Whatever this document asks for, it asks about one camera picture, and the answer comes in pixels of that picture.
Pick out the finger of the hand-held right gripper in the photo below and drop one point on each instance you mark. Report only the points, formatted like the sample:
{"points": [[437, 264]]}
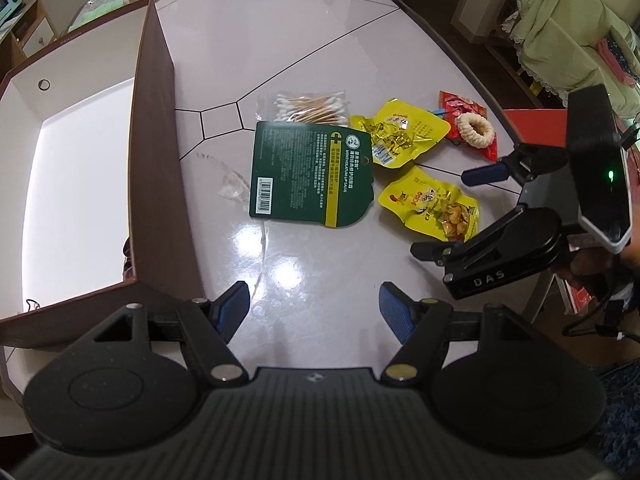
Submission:
{"points": [[484, 174], [434, 251]]}

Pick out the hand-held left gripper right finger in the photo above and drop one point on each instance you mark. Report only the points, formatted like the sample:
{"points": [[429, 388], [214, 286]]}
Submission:
{"points": [[396, 310]]}

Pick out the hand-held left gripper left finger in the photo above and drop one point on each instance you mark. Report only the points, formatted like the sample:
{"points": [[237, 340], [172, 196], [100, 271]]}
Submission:
{"points": [[233, 306]]}

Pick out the yellow snack packet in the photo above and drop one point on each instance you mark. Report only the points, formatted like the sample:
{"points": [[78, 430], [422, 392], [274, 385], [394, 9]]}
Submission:
{"points": [[435, 205], [400, 132]]}

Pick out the green lip balm card pack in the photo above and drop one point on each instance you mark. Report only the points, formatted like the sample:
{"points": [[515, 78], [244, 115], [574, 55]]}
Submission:
{"points": [[305, 175]]}

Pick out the bag of cotton swabs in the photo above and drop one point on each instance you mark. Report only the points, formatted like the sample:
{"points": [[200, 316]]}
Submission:
{"points": [[307, 106]]}

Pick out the brown box with white inside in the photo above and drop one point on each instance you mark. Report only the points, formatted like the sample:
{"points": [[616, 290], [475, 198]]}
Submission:
{"points": [[75, 170]]}

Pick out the red stool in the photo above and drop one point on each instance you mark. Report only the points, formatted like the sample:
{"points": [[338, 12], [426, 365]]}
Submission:
{"points": [[532, 130]]}

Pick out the red book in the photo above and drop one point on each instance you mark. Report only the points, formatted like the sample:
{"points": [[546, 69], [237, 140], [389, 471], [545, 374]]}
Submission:
{"points": [[575, 297]]}

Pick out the clear plastic scrap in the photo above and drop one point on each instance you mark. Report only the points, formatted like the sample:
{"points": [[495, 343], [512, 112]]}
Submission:
{"points": [[233, 186]]}

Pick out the sofa with green cover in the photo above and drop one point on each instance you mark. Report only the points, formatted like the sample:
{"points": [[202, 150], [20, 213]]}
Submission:
{"points": [[565, 35]]}

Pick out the wooden side table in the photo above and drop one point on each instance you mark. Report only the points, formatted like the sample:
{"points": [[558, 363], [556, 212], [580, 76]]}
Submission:
{"points": [[480, 10]]}

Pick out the pink cloth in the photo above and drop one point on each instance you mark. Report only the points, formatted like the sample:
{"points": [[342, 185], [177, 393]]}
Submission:
{"points": [[620, 60]]}

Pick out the blue rug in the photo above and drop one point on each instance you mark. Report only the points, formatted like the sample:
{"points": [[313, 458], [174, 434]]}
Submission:
{"points": [[622, 420]]}

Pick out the wooden cabinet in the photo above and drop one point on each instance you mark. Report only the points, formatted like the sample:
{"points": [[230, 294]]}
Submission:
{"points": [[30, 35]]}

